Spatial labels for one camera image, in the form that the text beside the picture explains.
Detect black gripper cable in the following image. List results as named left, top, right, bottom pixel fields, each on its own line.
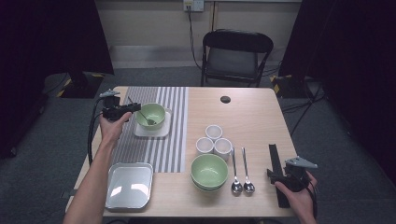
left=88, top=96, right=108, bottom=166
left=306, top=178, right=319, bottom=218

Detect silver square tray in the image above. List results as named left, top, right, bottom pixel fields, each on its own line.
left=105, top=161, right=154, bottom=210

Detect person's left hand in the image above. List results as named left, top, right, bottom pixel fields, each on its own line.
left=98, top=112, right=134, bottom=147

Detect row of black chopsticks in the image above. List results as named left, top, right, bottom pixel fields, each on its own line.
left=268, top=144, right=292, bottom=209

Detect white square plate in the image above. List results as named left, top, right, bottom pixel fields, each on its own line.
left=134, top=107, right=173, bottom=138

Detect white wall outlet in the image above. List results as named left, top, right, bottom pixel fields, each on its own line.
left=182, top=0, right=205, bottom=13

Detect black wall power cable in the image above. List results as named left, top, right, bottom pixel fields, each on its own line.
left=186, top=6, right=204, bottom=70

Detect black floor cables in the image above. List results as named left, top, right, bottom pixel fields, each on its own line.
left=279, top=78, right=328, bottom=138

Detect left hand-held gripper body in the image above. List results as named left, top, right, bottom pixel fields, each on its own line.
left=98, top=89, right=124, bottom=122

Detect beige wall conduit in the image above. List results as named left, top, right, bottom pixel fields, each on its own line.
left=212, top=1, right=218, bottom=31

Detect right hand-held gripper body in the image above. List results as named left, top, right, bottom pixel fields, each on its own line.
left=281, top=156, right=318, bottom=192

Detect black stand base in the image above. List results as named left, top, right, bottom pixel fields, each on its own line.
left=270, top=74, right=314, bottom=99
left=55, top=71, right=105, bottom=99

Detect green bowl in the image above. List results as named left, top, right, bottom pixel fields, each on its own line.
left=192, top=183, right=227, bottom=192
left=134, top=102, right=166, bottom=131
left=190, top=153, right=229, bottom=189

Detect person's right hand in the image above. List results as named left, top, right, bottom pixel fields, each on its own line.
left=274, top=171, right=318, bottom=217

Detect grey white striped placemat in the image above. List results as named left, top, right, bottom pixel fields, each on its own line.
left=110, top=86, right=190, bottom=174

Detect dark curtain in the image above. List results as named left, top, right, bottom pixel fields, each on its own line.
left=278, top=0, right=396, bottom=185
left=0, top=0, right=115, bottom=160

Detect black folding chair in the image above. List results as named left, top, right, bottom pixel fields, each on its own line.
left=200, top=28, right=275, bottom=88

